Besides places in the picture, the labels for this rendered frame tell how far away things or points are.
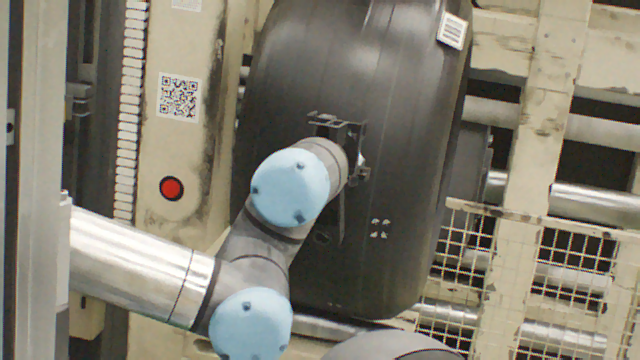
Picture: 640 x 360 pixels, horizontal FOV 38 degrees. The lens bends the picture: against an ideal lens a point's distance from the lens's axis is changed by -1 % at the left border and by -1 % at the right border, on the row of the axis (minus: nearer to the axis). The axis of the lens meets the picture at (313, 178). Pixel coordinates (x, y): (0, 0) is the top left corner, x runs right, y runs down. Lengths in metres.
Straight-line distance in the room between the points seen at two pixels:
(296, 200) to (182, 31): 0.65
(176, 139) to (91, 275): 0.74
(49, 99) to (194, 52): 1.05
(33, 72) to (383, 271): 0.94
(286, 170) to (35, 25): 0.50
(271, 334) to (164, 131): 0.78
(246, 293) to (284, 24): 0.60
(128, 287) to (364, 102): 0.55
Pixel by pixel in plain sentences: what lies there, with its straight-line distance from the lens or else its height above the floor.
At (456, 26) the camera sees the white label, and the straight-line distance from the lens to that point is 1.40.
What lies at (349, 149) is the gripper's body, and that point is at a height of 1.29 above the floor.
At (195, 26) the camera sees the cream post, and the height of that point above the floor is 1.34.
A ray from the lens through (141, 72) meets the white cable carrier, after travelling 1.60.
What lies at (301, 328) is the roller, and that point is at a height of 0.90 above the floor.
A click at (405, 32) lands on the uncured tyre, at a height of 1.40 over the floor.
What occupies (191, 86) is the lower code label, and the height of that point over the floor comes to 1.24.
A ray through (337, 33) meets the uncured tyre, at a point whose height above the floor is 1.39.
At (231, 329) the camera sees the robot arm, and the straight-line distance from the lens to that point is 0.87.
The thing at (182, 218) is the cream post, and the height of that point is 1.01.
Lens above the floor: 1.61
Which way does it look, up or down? 18 degrees down
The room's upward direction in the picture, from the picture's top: 7 degrees clockwise
